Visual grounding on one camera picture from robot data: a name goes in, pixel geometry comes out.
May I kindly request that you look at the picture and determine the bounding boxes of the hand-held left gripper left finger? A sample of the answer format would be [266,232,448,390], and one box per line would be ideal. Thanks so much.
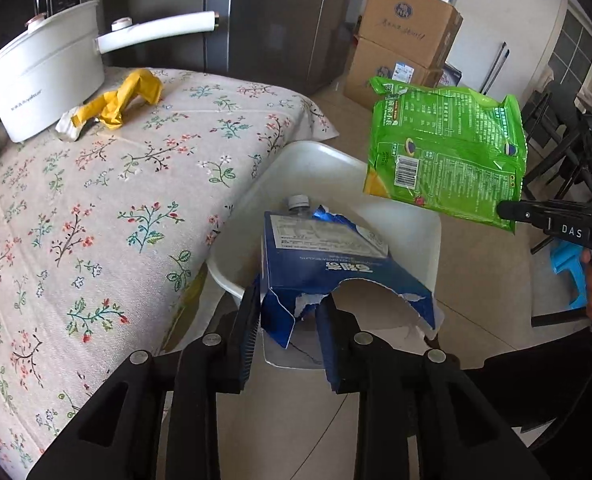
[26,275,263,480]

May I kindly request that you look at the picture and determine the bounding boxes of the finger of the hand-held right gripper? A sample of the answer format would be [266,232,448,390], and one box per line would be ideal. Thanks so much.
[496,199,592,256]

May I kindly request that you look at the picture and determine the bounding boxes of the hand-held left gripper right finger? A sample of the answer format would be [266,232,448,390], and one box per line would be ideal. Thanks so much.
[316,296,551,480]

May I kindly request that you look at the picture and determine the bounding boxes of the torn blue carton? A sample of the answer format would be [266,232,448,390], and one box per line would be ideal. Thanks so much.
[260,204,445,368]

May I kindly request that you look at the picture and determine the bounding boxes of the green snack bag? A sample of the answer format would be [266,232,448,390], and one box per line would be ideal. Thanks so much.
[363,76,529,235]

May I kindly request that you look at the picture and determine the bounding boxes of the clear plastic bottle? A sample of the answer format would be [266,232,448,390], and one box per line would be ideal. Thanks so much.
[287,194,311,218]

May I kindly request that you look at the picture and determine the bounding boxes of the white plastic bin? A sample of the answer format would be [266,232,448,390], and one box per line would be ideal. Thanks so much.
[207,140,443,371]

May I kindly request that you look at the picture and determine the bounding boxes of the yellow wrapper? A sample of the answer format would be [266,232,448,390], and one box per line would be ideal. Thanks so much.
[73,70,164,132]

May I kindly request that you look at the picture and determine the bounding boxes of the black metal chair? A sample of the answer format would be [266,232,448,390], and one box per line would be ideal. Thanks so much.
[520,80,592,331]

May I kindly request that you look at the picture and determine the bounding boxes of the white framed window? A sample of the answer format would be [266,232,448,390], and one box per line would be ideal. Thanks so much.
[548,2,592,86]

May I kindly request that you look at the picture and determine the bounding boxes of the dark thin pole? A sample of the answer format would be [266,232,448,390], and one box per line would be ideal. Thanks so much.
[483,42,510,96]

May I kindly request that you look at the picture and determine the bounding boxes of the small printed box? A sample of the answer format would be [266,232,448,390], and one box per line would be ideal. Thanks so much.
[438,65,464,89]

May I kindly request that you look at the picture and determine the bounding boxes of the floral tablecloth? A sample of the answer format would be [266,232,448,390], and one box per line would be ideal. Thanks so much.
[0,66,341,471]

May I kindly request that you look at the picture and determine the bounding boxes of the brown cardboard box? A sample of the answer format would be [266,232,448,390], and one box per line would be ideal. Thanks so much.
[358,0,464,71]
[343,35,446,111]

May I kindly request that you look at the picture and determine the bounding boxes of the white crumpled tissue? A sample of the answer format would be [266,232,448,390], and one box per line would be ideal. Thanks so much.
[56,105,99,142]

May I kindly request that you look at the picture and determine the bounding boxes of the white electric pot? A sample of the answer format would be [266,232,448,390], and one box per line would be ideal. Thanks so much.
[0,0,221,143]

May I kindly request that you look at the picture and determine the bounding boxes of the grey refrigerator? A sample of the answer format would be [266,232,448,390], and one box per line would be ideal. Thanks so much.
[101,0,377,96]

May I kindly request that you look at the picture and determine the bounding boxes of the white pot lid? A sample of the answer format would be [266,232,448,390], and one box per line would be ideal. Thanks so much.
[0,7,92,56]

